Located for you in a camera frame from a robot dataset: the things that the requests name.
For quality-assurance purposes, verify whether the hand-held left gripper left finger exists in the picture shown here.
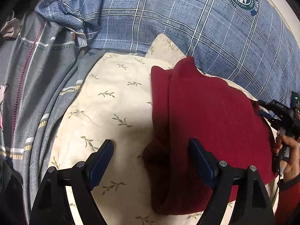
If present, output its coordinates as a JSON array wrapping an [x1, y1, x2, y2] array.
[[29, 139, 114, 225]]

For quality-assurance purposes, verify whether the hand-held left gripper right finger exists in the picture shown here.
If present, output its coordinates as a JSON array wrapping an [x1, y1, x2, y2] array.
[[189, 138, 276, 225]]

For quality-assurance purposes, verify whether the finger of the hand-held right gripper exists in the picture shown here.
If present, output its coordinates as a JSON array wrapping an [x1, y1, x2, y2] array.
[[258, 110, 285, 128], [258, 100, 291, 113]]

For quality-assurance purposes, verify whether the red sweater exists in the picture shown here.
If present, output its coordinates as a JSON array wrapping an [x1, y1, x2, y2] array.
[[137, 56, 277, 216]]

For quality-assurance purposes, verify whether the person's right forearm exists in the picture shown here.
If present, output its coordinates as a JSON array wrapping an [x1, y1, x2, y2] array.
[[274, 173, 300, 225]]

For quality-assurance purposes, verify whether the person's right hand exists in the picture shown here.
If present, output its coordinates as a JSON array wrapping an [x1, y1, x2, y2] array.
[[271, 135, 300, 181]]

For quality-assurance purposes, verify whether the cream leaf-print bedsheet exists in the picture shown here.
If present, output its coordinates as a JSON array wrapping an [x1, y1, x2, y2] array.
[[48, 34, 279, 225]]

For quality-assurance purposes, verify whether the grey star-print duvet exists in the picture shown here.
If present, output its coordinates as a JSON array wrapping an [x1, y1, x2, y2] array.
[[0, 12, 104, 216]]

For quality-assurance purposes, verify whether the blue plaid quilt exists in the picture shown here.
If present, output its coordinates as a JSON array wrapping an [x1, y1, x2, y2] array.
[[35, 0, 300, 104]]

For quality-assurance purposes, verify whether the pale pink cloth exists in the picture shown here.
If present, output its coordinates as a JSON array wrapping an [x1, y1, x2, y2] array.
[[0, 17, 20, 40]]

